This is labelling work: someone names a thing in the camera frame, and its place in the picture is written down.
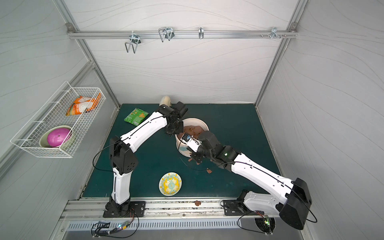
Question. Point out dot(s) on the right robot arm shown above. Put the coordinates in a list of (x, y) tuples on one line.
[(291, 199)]

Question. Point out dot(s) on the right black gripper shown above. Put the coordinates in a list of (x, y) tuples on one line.
[(197, 153)]

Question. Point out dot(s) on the left base wiring bundle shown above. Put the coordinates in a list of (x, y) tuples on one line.
[(111, 229)]

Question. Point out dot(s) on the white ceramic pot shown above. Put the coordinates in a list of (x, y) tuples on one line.
[(182, 148)]

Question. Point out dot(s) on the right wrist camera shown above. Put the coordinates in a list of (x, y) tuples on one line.
[(192, 143)]

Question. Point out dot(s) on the cream plate on edge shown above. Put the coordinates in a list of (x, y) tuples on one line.
[(166, 100)]

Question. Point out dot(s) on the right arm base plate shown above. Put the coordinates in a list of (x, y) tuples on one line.
[(234, 208)]

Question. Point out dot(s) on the white wire wall basket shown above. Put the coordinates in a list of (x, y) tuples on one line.
[(53, 114)]

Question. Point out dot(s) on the green table mat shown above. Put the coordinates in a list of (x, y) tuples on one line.
[(236, 125)]

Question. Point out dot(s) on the double metal hook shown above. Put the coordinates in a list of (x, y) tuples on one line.
[(132, 44)]

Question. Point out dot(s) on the base wiring bundle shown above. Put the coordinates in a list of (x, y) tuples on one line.
[(261, 223), (111, 229)]

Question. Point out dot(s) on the brown clay mud lump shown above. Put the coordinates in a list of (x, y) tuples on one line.
[(193, 131)]

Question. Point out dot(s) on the orange white snack bag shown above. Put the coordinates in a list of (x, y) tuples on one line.
[(83, 105)]

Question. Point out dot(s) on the metal loop hook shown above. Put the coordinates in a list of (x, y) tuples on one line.
[(166, 33)]

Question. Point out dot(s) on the small metal clip hook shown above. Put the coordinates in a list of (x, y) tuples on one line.
[(201, 33)]

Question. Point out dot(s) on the green snack packet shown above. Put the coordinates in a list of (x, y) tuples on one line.
[(136, 117)]

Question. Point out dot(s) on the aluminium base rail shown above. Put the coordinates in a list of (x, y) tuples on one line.
[(157, 208)]

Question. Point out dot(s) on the yellow teal patterned bowl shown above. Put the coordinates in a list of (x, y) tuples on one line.
[(170, 184)]

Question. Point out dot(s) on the metal bracket hook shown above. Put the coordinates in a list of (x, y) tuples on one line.
[(273, 35)]

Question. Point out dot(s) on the right base wiring bundle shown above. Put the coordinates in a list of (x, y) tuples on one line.
[(261, 223)]

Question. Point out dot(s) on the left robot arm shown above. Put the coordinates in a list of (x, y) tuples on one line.
[(122, 151)]

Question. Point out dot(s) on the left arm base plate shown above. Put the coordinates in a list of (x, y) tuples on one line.
[(135, 209)]

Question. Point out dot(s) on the aluminium top rail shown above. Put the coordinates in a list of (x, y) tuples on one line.
[(179, 35)]

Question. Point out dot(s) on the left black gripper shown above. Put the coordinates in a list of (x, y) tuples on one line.
[(174, 127)]

